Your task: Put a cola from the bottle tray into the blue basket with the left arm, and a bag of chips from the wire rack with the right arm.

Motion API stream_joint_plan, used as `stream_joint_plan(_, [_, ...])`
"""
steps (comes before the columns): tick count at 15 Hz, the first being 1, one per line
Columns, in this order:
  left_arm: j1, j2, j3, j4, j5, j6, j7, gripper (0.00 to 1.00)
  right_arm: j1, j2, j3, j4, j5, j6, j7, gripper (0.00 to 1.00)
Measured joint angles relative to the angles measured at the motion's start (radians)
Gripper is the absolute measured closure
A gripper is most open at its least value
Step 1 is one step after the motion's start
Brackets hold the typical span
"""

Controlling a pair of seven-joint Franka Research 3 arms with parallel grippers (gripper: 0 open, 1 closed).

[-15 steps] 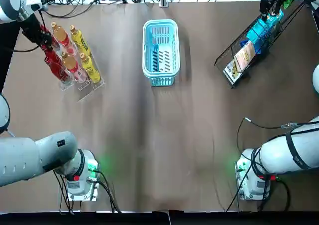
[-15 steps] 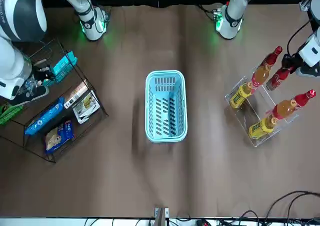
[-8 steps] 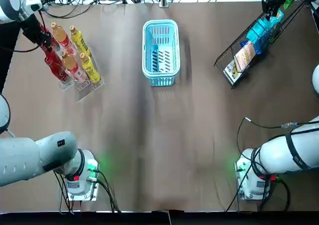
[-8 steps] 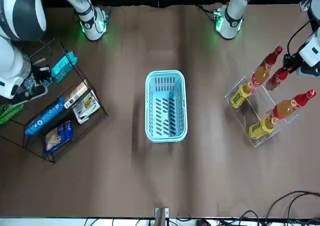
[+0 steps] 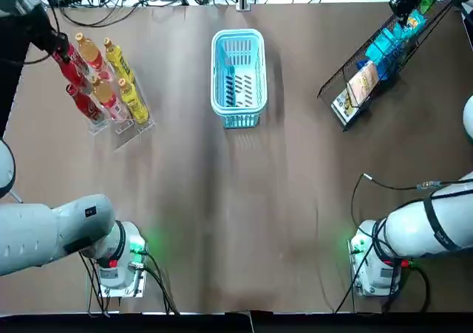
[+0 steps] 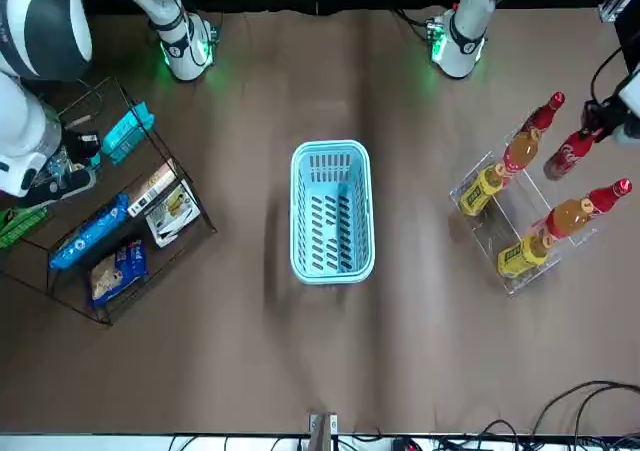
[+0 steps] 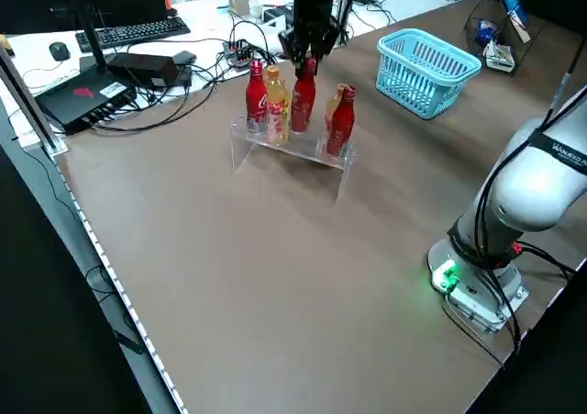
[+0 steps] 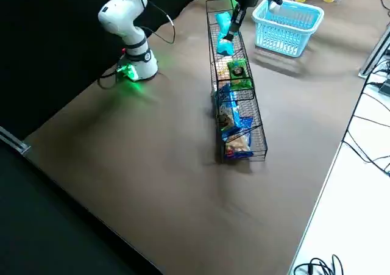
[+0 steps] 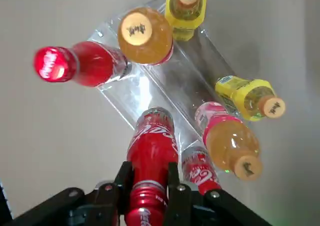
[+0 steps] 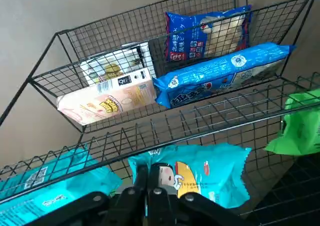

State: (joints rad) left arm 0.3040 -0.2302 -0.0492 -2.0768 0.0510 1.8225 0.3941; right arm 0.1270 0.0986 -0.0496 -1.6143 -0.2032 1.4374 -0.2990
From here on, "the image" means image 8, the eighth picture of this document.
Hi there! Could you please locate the aluminium frame profile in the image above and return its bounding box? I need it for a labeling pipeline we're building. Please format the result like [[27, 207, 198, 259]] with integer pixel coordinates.
[[0, 126, 32, 155]]

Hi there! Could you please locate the blue cookie bag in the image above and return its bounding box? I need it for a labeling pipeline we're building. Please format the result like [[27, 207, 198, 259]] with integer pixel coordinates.
[[221, 115, 255, 159]]

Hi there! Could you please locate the white desk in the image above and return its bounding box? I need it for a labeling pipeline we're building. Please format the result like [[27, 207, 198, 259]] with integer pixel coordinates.
[[288, 81, 390, 275]]

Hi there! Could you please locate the white cookie snack bag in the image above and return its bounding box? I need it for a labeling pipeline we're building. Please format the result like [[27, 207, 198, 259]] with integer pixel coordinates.
[[218, 102, 238, 127]]

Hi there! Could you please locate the green snack bag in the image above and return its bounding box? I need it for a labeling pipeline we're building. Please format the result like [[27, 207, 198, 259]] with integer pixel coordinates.
[[227, 58, 254, 90]]

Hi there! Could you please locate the teal chips bag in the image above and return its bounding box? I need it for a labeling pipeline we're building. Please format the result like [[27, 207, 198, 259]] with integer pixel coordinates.
[[214, 12, 235, 37], [216, 34, 236, 57]]

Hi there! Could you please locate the long blue snack bag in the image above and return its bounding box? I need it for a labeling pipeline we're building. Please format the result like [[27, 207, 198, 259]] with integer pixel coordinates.
[[216, 84, 239, 105]]

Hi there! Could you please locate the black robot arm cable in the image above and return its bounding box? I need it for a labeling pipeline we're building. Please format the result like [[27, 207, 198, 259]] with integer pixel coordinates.
[[138, 0, 177, 44]]

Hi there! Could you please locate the aluminium camera post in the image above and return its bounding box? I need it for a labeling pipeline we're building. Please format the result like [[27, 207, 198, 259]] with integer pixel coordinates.
[[358, 24, 390, 78]]

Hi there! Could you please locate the light blue plastic basket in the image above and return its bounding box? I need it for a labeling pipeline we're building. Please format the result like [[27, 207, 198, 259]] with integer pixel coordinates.
[[251, 0, 325, 59]]

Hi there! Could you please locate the black wire rack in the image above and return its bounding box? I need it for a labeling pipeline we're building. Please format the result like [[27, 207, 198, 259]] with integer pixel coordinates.
[[205, 0, 269, 164]]

